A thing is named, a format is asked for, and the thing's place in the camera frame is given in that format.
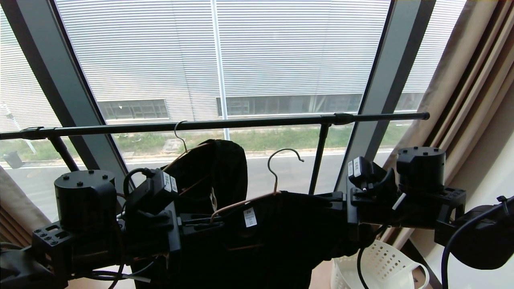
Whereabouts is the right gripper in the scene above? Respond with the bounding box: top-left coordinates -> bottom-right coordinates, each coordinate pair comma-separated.
312,188 -> 402,237

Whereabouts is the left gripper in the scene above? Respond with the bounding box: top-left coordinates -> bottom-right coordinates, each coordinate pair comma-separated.
120,202 -> 224,257

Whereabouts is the black knitted garment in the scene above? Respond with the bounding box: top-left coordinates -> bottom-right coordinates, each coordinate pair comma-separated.
161,139 -> 248,217

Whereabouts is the pink clothes hanger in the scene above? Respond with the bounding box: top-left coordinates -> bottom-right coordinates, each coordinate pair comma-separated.
210,148 -> 305,251
163,120 -> 219,213

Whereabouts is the black mesh garment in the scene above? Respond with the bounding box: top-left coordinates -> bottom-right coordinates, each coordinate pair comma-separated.
177,191 -> 362,289

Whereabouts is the white laundry basket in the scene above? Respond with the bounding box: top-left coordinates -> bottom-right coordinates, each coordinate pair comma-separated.
330,240 -> 430,289

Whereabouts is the black clothes rack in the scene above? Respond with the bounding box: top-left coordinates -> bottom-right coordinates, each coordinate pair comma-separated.
0,112 -> 430,196

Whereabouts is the brown curtain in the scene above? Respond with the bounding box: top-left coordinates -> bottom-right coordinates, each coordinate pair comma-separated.
0,165 -> 53,246
379,0 -> 514,257

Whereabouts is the window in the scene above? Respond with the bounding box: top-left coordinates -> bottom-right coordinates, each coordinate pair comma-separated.
0,0 -> 468,225

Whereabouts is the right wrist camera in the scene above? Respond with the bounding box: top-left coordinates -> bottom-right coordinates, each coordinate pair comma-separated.
347,157 -> 397,191

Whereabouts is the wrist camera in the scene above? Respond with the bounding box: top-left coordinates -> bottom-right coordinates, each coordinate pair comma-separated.
122,168 -> 179,215
347,157 -> 397,191

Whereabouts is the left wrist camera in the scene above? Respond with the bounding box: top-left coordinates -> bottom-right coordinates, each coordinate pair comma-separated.
122,168 -> 179,215

